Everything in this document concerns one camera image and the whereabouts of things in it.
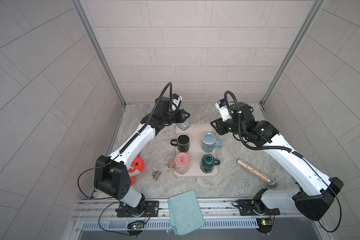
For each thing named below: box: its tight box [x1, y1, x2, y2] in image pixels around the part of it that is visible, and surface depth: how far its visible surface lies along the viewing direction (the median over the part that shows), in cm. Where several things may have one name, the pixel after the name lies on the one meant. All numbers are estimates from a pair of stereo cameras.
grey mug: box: [176, 118, 191, 131], surface depth 77 cm
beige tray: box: [174, 123, 220, 178], surface depth 85 cm
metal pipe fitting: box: [152, 170, 162, 181], surface depth 82 cm
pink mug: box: [167, 152, 191, 175], surface depth 77 cm
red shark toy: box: [128, 153, 145, 186], surface depth 79 cm
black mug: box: [170, 134, 190, 153], surface depth 89 cm
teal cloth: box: [167, 189, 205, 236], surface depth 71 cm
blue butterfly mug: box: [201, 132, 223, 153], surface depth 87 cm
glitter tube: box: [237, 158, 278, 188], surface depth 81 cm
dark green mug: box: [200, 154, 221, 174], surface depth 79 cm
